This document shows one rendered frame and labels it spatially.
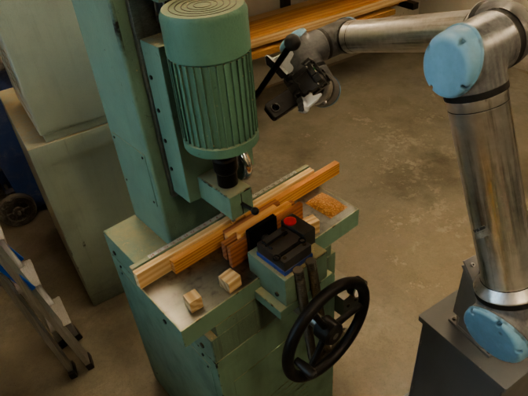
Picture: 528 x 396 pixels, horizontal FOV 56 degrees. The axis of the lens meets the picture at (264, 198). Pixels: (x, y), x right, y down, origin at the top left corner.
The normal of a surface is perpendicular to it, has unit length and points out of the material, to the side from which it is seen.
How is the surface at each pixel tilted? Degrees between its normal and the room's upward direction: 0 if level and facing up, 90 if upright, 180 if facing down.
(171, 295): 0
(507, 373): 0
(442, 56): 88
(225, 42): 90
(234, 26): 90
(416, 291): 0
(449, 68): 88
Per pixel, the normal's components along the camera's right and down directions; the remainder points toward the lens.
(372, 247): -0.07, -0.79
